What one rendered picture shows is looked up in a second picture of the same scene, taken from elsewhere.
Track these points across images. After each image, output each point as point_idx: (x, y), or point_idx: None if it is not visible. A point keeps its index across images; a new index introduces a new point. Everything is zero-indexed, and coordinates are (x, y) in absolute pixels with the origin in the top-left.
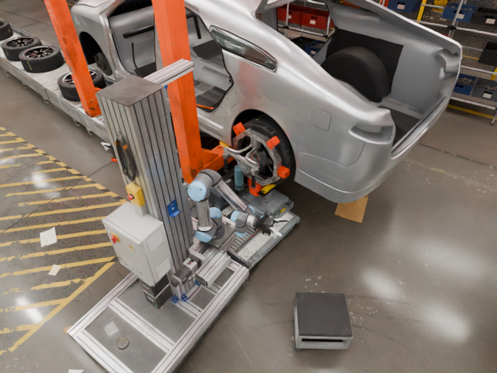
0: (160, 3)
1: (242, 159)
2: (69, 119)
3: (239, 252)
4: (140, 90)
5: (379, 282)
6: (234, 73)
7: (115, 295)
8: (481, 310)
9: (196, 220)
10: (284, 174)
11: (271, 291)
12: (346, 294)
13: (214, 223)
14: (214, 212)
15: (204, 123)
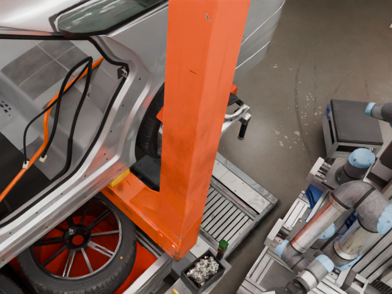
0: (238, 4)
1: (228, 125)
2: None
3: (257, 210)
4: None
5: (276, 83)
6: (144, 49)
7: None
8: (297, 24)
9: (314, 212)
10: (237, 88)
11: (301, 181)
12: (294, 112)
13: (378, 157)
14: (364, 154)
15: (80, 195)
